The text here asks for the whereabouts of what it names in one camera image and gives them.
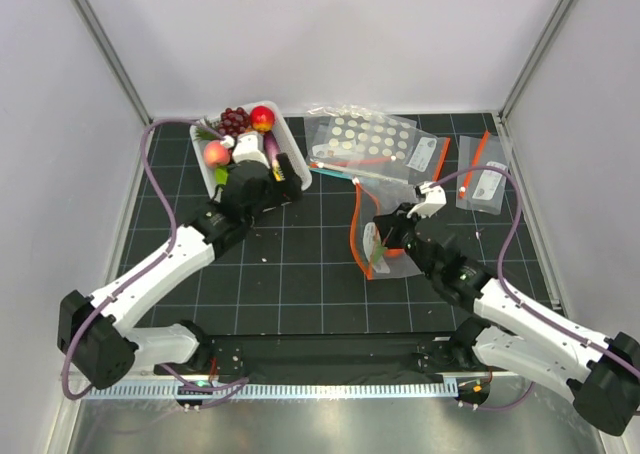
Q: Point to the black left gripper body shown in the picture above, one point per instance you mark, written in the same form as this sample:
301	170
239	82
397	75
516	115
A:
277	193

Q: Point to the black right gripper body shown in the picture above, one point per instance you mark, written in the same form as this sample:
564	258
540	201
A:
401	234

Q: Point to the orange toy carrot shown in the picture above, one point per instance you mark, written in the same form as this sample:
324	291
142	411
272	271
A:
393	253

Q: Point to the clear zip bag orange zipper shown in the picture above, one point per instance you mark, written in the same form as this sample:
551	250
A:
375	197

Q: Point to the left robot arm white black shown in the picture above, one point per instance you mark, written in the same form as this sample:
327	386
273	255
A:
99	333

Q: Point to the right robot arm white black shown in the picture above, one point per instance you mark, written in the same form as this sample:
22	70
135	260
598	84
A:
597	374

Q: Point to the zip bag orange zipper right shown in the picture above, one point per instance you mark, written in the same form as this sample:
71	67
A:
481	190

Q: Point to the zip bag with dotted sheet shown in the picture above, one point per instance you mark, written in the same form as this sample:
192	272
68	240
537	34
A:
358	142

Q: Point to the zip bag orange zipper middle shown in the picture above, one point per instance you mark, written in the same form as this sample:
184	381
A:
424	161

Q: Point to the purple toy eggplant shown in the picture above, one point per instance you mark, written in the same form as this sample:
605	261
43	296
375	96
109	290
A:
271	148

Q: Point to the white perforated plastic basket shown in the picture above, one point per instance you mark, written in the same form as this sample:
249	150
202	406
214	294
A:
284	139

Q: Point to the green toy pepper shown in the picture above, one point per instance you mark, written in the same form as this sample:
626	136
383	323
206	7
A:
221	175

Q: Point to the pink toy peach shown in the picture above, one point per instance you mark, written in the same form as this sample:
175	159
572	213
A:
215	155

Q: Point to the red yellow toy apple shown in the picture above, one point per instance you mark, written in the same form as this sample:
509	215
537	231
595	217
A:
262	118

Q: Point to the purple toy grape bunch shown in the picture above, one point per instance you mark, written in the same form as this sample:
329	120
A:
234	122

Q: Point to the black grid cutting mat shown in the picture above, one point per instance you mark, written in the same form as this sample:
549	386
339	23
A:
294	272

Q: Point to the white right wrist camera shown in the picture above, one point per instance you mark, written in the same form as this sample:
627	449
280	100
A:
431	198

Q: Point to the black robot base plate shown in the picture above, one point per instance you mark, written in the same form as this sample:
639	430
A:
336	359

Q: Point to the slotted metal cable duct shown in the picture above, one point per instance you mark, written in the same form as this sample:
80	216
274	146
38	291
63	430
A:
169	389

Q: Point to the left aluminium frame post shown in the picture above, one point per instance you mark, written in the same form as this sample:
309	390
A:
111	58

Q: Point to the aluminium frame post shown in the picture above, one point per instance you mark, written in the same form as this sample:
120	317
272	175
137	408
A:
541	47
111	58

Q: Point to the right aluminium frame post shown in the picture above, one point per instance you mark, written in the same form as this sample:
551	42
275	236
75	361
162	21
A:
541	47

